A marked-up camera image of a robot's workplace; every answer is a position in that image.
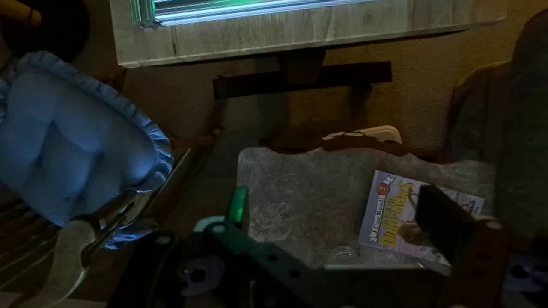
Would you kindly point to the blue seat cushion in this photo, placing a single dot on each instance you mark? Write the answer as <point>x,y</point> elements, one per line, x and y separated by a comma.
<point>68,142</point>

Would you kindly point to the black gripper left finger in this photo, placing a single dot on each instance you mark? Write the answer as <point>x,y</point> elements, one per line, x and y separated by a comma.
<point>238,205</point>

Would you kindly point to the printed magazine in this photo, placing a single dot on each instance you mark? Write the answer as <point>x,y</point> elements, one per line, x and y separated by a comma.
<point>394,216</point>

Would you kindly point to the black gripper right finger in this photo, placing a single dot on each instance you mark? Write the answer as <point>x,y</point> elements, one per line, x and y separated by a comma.
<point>447,224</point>

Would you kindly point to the olive fabric sofa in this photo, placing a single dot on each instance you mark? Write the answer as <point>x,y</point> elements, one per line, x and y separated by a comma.
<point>513,113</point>

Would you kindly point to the wooden spindle chair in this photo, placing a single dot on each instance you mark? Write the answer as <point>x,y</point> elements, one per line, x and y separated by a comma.
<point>19,10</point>

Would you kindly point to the wooden-top Husky workbench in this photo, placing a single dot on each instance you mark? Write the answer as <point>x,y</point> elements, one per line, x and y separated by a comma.
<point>284,34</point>

